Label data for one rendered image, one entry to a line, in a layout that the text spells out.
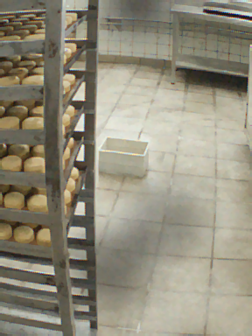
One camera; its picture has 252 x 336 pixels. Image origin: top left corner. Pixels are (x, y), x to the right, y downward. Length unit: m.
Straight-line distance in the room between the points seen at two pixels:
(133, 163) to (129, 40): 2.86
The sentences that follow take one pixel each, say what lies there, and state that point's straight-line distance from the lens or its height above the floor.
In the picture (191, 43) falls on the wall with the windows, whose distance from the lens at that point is 5.66.
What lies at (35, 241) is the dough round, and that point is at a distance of 1.08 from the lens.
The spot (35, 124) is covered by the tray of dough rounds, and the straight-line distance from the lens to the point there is 0.92.
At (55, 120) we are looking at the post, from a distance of 0.83.
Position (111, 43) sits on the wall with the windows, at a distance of 5.78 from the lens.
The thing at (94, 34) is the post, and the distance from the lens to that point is 1.24.
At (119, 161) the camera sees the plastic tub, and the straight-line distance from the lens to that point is 3.11.
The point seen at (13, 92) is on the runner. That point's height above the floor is 1.23.
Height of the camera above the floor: 1.50
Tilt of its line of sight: 27 degrees down
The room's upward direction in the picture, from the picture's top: 2 degrees clockwise
